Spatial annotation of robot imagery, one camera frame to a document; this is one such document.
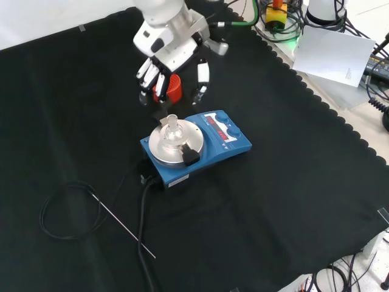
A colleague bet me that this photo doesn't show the orange ribbed flask ring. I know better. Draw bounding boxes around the orange ribbed flask ring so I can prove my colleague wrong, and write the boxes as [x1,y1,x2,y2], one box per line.
[153,73,184,104]

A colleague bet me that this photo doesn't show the pale paper board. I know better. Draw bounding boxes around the pale paper board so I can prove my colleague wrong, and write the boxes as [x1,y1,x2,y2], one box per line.
[292,24,377,88]

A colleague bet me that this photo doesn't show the yellow stop button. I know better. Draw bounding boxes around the yellow stop button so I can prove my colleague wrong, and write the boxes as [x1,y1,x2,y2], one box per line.
[264,0,288,31]

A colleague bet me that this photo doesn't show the black heater power cable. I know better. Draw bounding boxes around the black heater power cable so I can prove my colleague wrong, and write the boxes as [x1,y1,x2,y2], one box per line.
[137,175,159,292]

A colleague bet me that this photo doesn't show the green cable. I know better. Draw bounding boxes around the green cable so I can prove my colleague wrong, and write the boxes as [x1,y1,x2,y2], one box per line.
[212,0,261,29]

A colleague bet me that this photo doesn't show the black power adapter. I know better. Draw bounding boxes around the black power adapter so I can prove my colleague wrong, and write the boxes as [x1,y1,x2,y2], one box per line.
[363,54,389,78]

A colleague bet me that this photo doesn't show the black coiled cable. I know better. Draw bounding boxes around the black coiled cable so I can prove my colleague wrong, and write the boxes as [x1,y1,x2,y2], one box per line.
[368,97,389,114]

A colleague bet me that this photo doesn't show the clear glass round-bottom flask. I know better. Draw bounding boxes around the clear glass round-bottom flask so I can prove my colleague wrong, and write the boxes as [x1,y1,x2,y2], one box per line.
[160,114,185,150]

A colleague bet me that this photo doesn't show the black bench cloth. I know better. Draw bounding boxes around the black bench cloth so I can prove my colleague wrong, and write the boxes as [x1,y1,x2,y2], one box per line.
[0,5,389,292]

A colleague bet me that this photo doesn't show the heater with blue base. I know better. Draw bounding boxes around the heater with blue base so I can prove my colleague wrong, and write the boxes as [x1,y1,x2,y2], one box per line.
[139,109,253,191]

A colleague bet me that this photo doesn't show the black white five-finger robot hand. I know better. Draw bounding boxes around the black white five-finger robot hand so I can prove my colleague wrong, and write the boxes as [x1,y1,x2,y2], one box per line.
[133,25,211,106]

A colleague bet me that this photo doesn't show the aluminium heating block black handles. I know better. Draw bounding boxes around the aluminium heating block black handles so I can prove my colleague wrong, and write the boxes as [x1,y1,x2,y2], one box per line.
[148,108,205,170]

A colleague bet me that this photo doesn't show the black floor cable bundle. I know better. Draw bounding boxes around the black floor cable bundle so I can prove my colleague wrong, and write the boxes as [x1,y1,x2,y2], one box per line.
[299,252,379,292]

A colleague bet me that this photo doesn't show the steel probe with black cable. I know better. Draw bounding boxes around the steel probe with black cable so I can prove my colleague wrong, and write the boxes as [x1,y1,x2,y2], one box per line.
[40,175,157,260]

